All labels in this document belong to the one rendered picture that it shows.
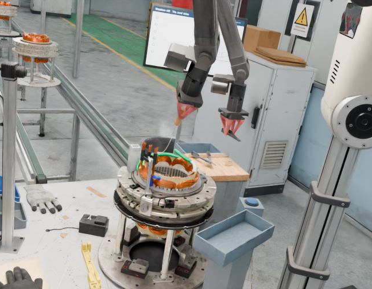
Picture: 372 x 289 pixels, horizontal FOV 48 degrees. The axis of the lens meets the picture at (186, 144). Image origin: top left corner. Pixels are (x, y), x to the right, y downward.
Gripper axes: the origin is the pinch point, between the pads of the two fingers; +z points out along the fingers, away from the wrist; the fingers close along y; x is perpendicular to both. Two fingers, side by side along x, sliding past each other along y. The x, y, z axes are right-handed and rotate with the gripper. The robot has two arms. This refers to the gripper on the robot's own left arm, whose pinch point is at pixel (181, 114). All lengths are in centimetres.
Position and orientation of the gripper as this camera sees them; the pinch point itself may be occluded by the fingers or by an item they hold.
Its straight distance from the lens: 128.7
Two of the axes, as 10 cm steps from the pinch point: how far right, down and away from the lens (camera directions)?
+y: 1.2, 6.8, -7.3
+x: 9.4, 1.5, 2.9
